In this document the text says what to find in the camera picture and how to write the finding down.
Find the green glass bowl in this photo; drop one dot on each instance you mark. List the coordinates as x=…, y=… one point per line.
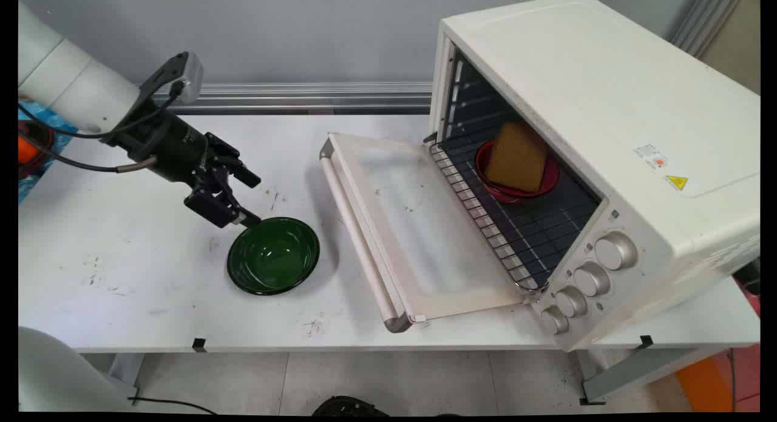
x=273, y=255

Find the aluminium extrusion rail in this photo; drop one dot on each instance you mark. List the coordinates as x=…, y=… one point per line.
x=303, y=98

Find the black round floor object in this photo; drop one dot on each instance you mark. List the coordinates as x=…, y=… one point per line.
x=349, y=406

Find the grey table leg beam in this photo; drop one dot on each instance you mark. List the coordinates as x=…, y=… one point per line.
x=643, y=367

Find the orange object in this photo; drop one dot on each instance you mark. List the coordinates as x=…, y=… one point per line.
x=28, y=150

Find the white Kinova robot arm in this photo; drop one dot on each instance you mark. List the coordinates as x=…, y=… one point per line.
x=67, y=82

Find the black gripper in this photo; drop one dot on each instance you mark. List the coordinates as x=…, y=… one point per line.
x=169, y=144

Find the red bowl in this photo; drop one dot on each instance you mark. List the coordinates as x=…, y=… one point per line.
x=516, y=185

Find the metal oven rack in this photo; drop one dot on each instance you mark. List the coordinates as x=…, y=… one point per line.
x=522, y=228

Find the white oven door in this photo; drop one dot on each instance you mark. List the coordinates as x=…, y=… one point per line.
x=394, y=228

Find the orange floor box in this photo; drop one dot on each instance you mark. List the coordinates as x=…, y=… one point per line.
x=716, y=382

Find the silver oven knob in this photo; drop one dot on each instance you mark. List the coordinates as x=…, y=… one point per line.
x=553, y=320
x=615, y=251
x=570, y=302
x=591, y=280

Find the yellow sponge block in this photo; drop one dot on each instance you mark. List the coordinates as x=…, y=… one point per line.
x=516, y=157

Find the blue plastic sheet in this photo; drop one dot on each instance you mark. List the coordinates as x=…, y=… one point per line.
x=36, y=136

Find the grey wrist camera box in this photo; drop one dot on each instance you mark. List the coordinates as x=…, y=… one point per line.
x=182, y=76

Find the white toaster oven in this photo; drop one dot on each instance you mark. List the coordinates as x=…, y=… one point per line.
x=607, y=149

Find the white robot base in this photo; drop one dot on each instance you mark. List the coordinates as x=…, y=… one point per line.
x=61, y=373

